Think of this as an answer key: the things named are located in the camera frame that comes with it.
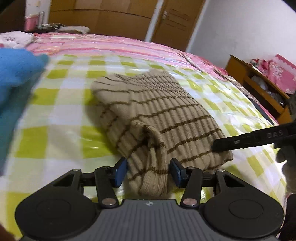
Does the beige striped knit sweater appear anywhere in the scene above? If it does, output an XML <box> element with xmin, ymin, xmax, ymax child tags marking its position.
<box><xmin>91</xmin><ymin>69</ymin><xmax>233</xmax><ymax>197</ymax></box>

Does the gloved right hand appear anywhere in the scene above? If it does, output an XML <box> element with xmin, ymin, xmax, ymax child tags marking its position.
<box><xmin>276</xmin><ymin>146</ymin><xmax>296</xmax><ymax>193</ymax></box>

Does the wooden side shelf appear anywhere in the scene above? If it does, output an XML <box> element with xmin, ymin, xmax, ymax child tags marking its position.
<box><xmin>225</xmin><ymin>55</ymin><xmax>292</xmax><ymax>124</ymax></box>

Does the pink floral cloth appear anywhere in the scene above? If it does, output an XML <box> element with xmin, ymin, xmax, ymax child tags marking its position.
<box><xmin>250</xmin><ymin>54</ymin><xmax>296</xmax><ymax>94</ymax></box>

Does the green white checkered sheet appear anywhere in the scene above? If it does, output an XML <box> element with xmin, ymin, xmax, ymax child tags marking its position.
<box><xmin>1</xmin><ymin>54</ymin><xmax>275</xmax><ymax>237</ymax></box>

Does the blue knit garment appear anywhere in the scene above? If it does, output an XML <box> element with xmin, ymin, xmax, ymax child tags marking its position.
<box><xmin>1</xmin><ymin>48</ymin><xmax>50</xmax><ymax>175</ymax></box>

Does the pink striped bed cover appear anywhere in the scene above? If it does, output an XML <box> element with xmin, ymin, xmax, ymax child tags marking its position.
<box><xmin>0</xmin><ymin>32</ymin><xmax>278</xmax><ymax>123</ymax></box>

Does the brown wooden door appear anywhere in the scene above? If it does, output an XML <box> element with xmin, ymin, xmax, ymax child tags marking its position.
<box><xmin>152</xmin><ymin>0</ymin><xmax>205</xmax><ymax>51</ymax></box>

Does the grey folded cloth on nightstand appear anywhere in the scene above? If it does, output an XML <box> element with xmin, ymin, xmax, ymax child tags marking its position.
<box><xmin>57</xmin><ymin>26</ymin><xmax>90</xmax><ymax>35</ymax></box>

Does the brown wooden wardrobe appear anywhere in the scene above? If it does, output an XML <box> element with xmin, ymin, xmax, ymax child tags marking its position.
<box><xmin>49</xmin><ymin>0</ymin><xmax>157</xmax><ymax>41</ymax></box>

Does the grey pillow with pink squares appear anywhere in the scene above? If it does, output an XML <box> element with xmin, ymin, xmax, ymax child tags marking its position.
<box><xmin>0</xmin><ymin>31</ymin><xmax>35</xmax><ymax>49</ymax></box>

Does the pink container on nightstand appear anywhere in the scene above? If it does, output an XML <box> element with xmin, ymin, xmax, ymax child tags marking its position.
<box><xmin>24</xmin><ymin>15</ymin><xmax>39</xmax><ymax>32</ymax></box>

